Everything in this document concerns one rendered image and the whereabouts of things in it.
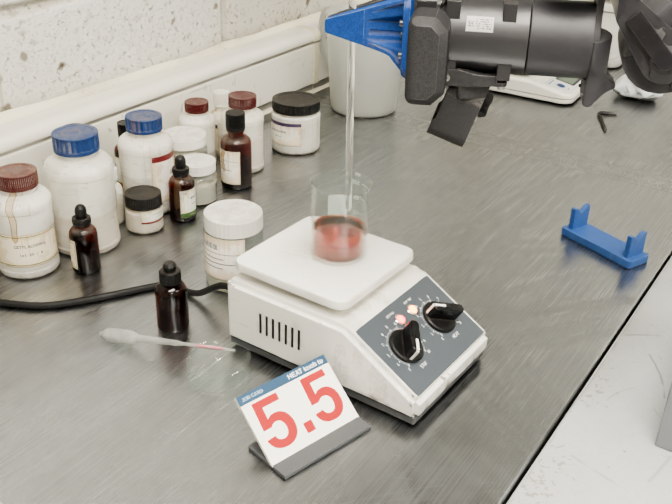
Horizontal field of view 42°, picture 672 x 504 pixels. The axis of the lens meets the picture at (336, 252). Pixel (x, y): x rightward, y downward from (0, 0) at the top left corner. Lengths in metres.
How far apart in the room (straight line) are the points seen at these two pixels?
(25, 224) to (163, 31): 0.42
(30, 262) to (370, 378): 0.39
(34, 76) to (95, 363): 0.41
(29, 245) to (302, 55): 0.65
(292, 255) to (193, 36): 0.57
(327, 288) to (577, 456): 0.24
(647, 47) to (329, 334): 0.32
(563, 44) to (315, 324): 0.29
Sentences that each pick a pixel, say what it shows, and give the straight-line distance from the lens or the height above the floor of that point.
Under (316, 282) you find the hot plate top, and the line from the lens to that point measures 0.73.
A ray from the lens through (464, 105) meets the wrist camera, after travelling 0.69.
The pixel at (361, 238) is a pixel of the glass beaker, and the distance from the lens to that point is 0.75.
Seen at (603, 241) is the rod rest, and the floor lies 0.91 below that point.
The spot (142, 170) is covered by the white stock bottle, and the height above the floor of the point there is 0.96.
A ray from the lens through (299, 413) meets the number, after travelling 0.70.
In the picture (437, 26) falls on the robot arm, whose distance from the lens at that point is 0.60.
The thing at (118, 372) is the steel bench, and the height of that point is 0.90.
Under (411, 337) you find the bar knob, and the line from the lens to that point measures 0.71.
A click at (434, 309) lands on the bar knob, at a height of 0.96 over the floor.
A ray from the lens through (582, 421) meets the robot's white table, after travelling 0.76.
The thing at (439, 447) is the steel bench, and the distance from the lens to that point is 0.71.
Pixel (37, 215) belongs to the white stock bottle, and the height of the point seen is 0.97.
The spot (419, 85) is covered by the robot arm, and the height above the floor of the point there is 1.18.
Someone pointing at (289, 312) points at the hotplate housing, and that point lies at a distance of 0.73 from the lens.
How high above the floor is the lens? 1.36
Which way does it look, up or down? 28 degrees down
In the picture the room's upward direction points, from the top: 2 degrees clockwise
